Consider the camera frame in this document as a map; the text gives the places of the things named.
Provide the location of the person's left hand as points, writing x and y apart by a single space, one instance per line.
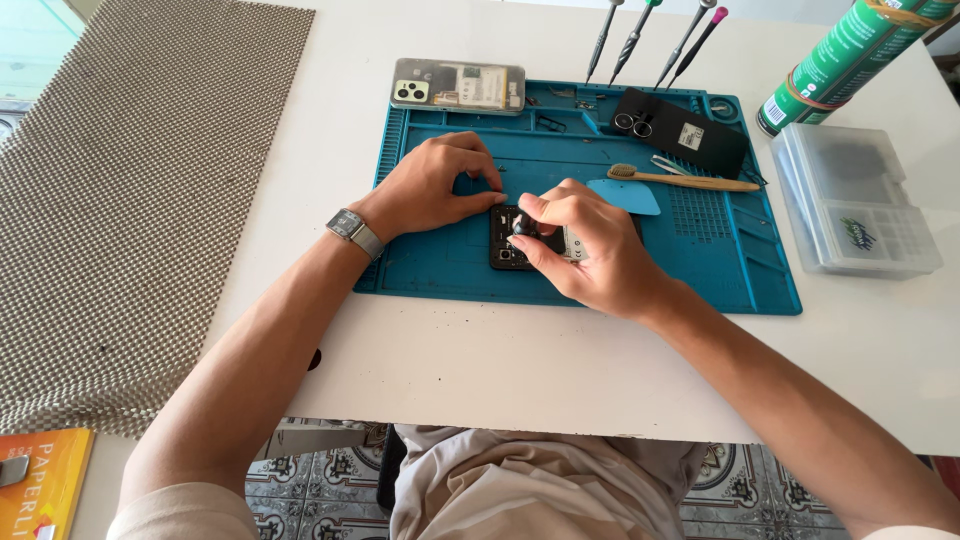
420 184

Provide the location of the person's right hand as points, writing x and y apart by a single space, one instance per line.
611 255

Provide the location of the small black screwdriver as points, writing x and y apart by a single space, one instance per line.
523 225

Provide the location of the black smartphone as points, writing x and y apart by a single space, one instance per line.
504 244

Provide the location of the blue plastic pry pick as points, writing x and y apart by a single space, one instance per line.
626 199

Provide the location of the silver wristwatch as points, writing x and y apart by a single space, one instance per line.
352 229

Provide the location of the blue silicone repair mat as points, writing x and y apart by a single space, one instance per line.
697 255

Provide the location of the metal tweezers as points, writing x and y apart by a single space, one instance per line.
670 165

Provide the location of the bamboo toothbrush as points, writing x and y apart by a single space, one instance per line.
690 180

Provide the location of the black phone back cover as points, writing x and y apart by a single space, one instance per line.
705 139

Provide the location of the small black round object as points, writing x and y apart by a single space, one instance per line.
314 360

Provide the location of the grey cap precision screwdriver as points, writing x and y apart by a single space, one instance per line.
686 41
601 41

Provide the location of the green cap precision screwdriver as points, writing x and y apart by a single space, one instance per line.
631 41

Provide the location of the pink cap precision screwdriver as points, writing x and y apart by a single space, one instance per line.
699 45

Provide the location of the person's beige clothing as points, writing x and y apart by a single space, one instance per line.
525 487

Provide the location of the clear plastic storage box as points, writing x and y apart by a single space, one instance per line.
855 202

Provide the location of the tan rubber band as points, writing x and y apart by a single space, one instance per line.
907 15
810 96

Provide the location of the grey woven non-slip mat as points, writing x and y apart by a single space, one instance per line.
127 202

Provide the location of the green spray can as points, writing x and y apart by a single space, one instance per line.
847 60

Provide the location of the glass side table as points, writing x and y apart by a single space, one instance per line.
34 45

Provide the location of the orange book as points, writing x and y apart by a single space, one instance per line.
56 487

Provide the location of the metal clip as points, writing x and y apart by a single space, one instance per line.
13 470

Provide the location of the opened smartphone with green camera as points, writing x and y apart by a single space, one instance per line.
465 86

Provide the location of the black sim tray frame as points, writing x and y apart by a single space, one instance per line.
551 124

